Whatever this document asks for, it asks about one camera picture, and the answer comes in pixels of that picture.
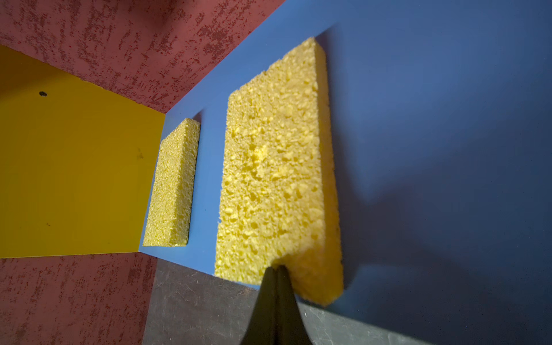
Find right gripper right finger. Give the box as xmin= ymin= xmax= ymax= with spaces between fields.
xmin=275 ymin=266 xmax=313 ymax=345

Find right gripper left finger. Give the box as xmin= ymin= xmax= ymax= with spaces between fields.
xmin=241 ymin=267 xmax=277 ymax=345

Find yellow sponge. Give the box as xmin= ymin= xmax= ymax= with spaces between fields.
xmin=214 ymin=38 xmax=344 ymax=306
xmin=142 ymin=119 xmax=201 ymax=247

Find yellow shelf pink blue boards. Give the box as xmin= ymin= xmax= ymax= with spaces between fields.
xmin=1 ymin=1 xmax=551 ymax=344

